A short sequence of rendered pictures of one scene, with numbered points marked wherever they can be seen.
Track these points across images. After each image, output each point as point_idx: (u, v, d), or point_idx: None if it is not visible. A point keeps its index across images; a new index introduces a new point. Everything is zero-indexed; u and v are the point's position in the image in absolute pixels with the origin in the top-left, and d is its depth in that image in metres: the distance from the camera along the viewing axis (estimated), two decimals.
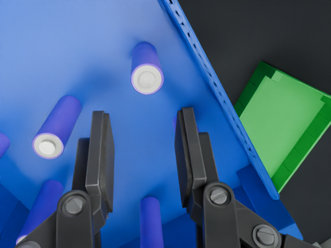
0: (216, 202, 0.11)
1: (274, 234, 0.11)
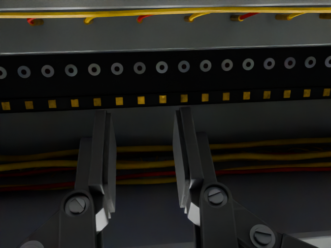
0: (214, 202, 0.11)
1: (271, 234, 0.11)
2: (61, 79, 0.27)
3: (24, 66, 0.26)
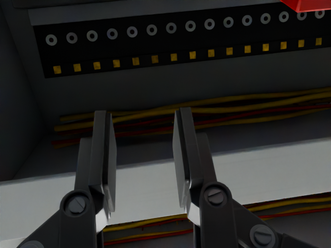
0: (214, 202, 0.11)
1: (271, 234, 0.11)
2: (182, 35, 0.32)
3: (152, 24, 0.31)
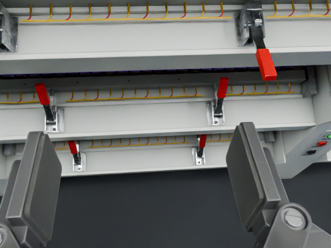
0: (289, 222, 0.11)
1: None
2: None
3: None
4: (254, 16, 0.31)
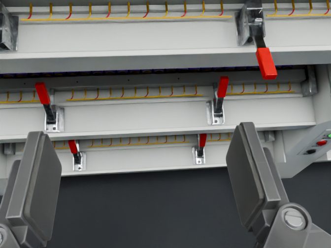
0: (289, 222, 0.11)
1: None
2: None
3: None
4: (254, 15, 0.31)
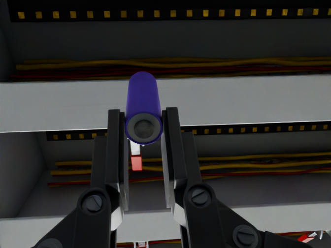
0: (198, 202, 0.11)
1: (254, 234, 0.11)
2: None
3: None
4: None
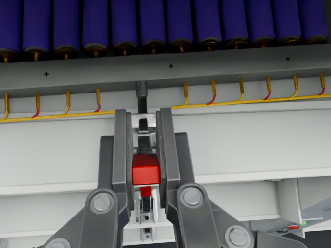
0: (190, 203, 0.11)
1: (247, 235, 0.11)
2: None
3: None
4: (139, 124, 0.19)
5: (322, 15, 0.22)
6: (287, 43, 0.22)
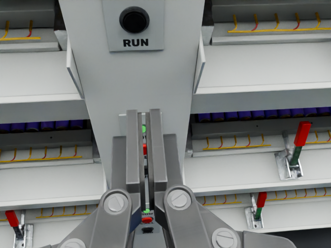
0: (178, 205, 0.11)
1: (234, 237, 0.11)
2: None
3: None
4: None
5: None
6: None
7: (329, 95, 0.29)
